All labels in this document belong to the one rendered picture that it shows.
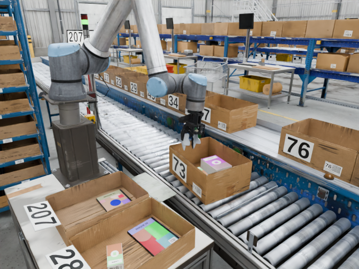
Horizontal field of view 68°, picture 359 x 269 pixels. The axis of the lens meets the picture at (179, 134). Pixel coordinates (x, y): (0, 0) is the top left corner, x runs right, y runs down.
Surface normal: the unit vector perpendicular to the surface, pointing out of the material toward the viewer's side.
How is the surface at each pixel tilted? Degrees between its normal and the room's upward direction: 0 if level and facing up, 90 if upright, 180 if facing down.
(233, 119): 90
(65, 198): 89
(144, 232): 0
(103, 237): 88
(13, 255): 0
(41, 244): 0
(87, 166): 90
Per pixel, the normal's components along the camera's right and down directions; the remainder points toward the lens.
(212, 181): 0.47, 0.33
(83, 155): 0.66, 0.28
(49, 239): 0.00, -0.93
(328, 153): -0.81, 0.22
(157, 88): -0.43, 0.36
